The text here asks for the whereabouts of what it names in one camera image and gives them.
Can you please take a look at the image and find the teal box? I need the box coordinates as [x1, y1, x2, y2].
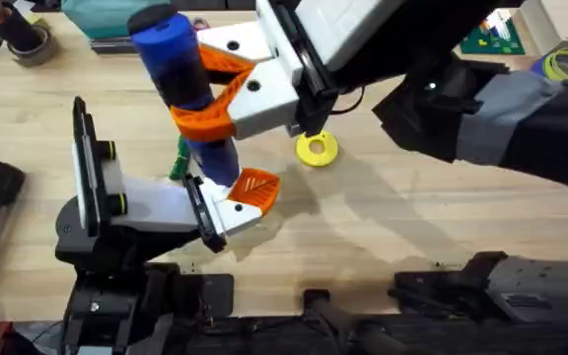
[60, 0, 179, 41]

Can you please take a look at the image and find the green board with toy blocks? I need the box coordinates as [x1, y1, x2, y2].
[460, 9, 527, 56]

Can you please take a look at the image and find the yellow disc with hole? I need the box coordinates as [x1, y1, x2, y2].
[294, 129, 339, 168]

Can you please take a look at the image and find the black cylinder with orange top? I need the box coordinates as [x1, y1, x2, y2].
[0, 0, 43, 53]

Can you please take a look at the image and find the yellow-green cable coil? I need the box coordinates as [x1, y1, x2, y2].
[542, 46, 568, 83]

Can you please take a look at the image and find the blue electric screwdriver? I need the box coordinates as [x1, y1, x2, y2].
[126, 3, 242, 188]

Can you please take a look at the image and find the green toy vegetable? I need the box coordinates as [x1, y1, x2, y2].
[168, 133, 192, 181]

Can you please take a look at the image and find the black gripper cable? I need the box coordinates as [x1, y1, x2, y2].
[331, 86, 367, 116]

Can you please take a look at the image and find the black rail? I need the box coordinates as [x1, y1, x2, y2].
[165, 289, 568, 355]

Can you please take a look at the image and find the brown tape roll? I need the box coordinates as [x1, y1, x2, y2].
[6, 24, 61, 68]

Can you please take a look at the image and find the black upright wrist plate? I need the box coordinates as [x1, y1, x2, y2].
[70, 96, 102, 239]

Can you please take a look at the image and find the beige box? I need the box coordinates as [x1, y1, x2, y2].
[516, 0, 568, 50]

